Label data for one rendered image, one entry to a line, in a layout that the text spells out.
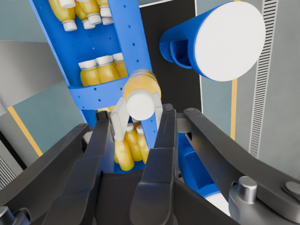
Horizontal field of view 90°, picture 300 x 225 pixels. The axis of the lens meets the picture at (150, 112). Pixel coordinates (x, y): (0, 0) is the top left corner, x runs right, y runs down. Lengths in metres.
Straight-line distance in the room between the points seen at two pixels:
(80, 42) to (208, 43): 0.48
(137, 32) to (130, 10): 0.05
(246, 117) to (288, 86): 0.60
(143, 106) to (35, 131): 2.05
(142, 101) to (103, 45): 0.51
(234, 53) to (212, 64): 0.09
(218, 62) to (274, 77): 1.69
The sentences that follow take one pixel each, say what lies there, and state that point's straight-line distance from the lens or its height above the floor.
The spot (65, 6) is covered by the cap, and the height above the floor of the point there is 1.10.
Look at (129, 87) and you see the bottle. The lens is 0.23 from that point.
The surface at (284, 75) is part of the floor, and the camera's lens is 2.42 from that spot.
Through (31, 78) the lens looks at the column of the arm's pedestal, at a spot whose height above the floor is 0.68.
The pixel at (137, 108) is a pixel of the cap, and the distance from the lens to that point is 0.20.
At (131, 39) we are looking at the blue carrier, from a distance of 0.44.
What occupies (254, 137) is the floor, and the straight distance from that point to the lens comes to 2.59.
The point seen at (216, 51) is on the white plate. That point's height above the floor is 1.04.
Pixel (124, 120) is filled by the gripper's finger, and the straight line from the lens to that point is 0.18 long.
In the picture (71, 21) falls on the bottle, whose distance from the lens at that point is 0.61.
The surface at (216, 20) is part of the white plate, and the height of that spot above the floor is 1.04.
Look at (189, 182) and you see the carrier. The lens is 1.25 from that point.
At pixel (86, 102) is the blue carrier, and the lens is 0.46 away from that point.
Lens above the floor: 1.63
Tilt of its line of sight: 65 degrees down
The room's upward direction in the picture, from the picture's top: 166 degrees clockwise
